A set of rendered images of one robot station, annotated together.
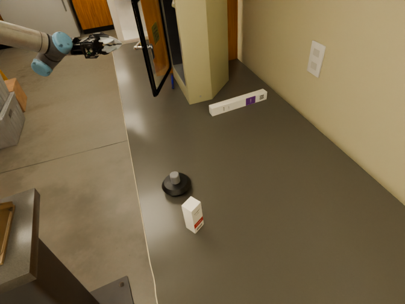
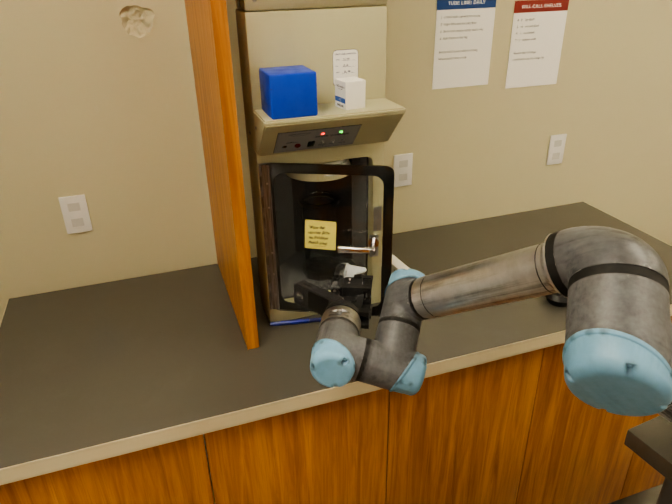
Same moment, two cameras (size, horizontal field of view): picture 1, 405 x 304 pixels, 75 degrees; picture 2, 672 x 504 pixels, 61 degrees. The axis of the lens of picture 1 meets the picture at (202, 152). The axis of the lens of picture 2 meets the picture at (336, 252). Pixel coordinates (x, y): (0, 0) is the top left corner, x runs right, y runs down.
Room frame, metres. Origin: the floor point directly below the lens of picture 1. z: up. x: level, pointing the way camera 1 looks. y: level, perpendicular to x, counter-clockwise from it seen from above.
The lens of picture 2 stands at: (1.30, 1.39, 1.80)
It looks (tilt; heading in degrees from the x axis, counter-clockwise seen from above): 27 degrees down; 265
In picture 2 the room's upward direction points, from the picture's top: 1 degrees counter-clockwise
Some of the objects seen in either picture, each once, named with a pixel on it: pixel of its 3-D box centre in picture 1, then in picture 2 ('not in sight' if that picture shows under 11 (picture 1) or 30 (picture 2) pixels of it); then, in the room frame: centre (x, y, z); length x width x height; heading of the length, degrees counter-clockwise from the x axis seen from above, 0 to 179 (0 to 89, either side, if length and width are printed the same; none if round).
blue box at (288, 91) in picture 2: not in sight; (288, 91); (1.29, 0.15, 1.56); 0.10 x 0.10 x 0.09; 14
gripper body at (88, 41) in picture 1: (87, 46); (349, 303); (1.19, 0.44, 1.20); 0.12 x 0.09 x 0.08; 77
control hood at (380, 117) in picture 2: not in sight; (329, 131); (1.20, 0.13, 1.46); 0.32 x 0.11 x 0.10; 14
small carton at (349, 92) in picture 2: not in sight; (350, 93); (1.15, 0.12, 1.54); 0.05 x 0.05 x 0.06; 22
